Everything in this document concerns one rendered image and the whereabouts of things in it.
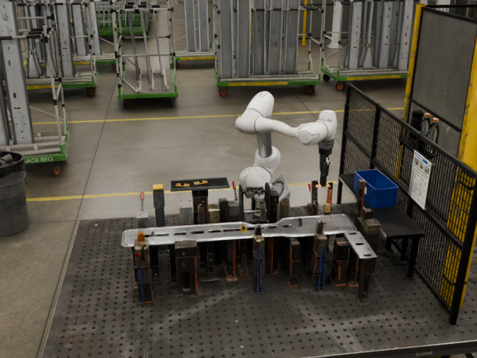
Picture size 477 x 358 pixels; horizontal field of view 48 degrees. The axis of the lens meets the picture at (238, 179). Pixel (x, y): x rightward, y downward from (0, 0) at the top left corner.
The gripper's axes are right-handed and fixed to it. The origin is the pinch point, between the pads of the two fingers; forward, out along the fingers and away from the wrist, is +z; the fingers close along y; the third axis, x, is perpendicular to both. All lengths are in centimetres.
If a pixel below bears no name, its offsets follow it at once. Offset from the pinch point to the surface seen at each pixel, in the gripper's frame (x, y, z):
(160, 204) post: -95, -30, 24
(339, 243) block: 5.1, 21.8, 30.8
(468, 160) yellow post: 57, 49, -28
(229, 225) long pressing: -54, -6, 29
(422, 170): 54, 13, -8
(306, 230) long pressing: -10.6, 7.2, 28.8
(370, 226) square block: 24.4, 17.2, 23.3
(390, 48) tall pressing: 368, -742, 65
